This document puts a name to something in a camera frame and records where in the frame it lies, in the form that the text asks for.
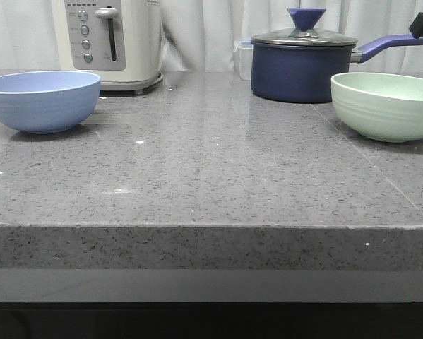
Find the green bowl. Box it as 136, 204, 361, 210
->
330, 72, 423, 143

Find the blue bowl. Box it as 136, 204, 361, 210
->
0, 71, 101, 134

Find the glass pot lid blue knob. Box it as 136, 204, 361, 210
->
251, 8, 357, 47

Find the dark blue saucepan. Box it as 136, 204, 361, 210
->
251, 34, 423, 103

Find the clear plastic container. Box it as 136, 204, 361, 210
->
233, 37, 253, 81

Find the white curtain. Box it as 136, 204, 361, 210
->
0, 1, 423, 72

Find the cream white toaster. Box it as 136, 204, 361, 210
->
51, 0, 162, 95

